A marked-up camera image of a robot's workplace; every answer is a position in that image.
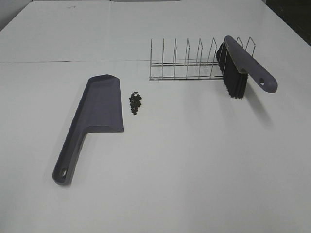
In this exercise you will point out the grey hand brush black bristles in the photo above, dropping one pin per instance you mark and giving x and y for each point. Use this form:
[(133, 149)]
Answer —
[(236, 65)]

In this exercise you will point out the pile of coffee beans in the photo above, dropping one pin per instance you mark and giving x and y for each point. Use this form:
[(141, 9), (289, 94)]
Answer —
[(135, 102)]

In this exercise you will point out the grey plastic dustpan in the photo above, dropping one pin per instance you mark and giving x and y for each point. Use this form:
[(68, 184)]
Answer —
[(99, 111)]

